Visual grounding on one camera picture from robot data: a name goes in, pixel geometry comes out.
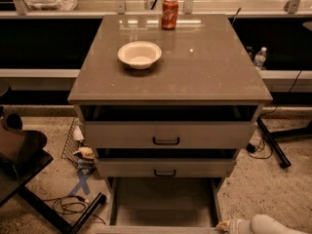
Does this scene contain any black floor cable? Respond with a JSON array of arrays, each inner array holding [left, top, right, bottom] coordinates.
[[42, 195, 112, 234]]

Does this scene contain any black table leg left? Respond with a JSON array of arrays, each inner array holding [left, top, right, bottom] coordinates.
[[18, 186, 106, 234]]

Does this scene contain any grey bottom drawer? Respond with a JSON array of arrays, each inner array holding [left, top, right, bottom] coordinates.
[[97, 177, 222, 234]]

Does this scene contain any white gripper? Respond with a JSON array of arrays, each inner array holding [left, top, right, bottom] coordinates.
[[215, 219, 252, 234]]

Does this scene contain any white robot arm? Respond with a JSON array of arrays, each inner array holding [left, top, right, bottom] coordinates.
[[215, 214, 307, 234]]

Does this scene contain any grey drawer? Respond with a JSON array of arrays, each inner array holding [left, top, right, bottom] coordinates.
[[85, 121, 256, 149], [96, 158, 236, 177], [97, 177, 222, 234]]

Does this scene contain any small snack bag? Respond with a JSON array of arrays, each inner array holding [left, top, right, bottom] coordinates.
[[73, 146, 95, 170]]

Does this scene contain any black table leg right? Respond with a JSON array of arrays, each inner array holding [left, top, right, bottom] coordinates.
[[256, 118, 312, 169]]

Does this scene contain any grey drawer cabinet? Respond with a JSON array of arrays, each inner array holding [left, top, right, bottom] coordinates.
[[67, 14, 274, 187]]

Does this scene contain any clear water bottle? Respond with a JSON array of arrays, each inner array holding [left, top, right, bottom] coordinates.
[[253, 47, 267, 70]]

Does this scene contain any white paper bowl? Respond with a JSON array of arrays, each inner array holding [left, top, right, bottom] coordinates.
[[117, 41, 162, 70]]

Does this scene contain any wire mesh basket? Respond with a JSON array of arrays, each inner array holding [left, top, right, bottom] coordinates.
[[61, 118, 84, 169]]

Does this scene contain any black table leg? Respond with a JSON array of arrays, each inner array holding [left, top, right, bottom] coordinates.
[[256, 118, 312, 169], [18, 186, 106, 234]]

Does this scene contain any black cable right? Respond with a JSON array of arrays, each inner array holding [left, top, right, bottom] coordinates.
[[246, 137, 275, 161]]

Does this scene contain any grey top drawer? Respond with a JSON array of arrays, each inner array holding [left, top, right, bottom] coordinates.
[[85, 121, 256, 149]]

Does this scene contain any orange soda can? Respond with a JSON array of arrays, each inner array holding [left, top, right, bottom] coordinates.
[[162, 0, 178, 30]]

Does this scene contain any grey middle drawer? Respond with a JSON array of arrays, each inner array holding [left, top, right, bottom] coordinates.
[[96, 158, 236, 177]]

